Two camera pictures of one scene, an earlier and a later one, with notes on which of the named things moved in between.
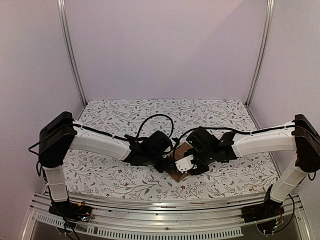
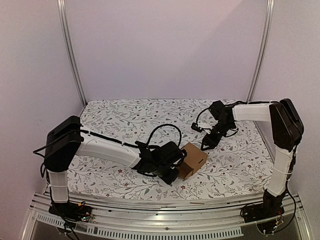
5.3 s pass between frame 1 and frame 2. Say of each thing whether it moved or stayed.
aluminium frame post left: stayed
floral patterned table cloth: stayed
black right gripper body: moved
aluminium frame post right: stayed
